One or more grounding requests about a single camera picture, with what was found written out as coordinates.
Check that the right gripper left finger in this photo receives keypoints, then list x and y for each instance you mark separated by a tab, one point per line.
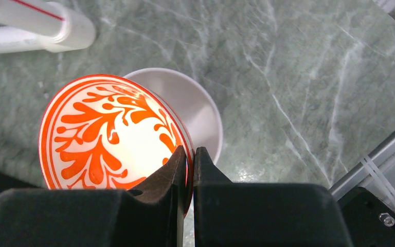
149	214

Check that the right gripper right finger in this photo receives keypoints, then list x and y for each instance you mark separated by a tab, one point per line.
262	214

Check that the orange floral bowl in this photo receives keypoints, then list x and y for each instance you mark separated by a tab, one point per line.
107	132

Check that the plain white bowl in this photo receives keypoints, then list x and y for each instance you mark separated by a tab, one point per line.
193	104

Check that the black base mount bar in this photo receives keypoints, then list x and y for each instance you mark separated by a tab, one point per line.
369	220

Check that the white pvc pipe frame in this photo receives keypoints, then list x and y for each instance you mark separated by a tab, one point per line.
40	25

